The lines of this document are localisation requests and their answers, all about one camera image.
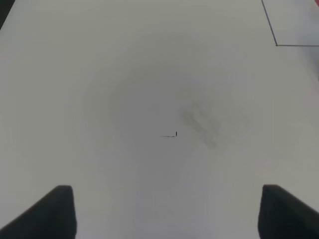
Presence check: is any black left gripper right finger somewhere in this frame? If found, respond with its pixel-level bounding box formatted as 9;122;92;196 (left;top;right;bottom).
258;185;319;239

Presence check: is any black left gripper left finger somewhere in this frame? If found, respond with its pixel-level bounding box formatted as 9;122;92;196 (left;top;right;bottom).
0;185;77;239

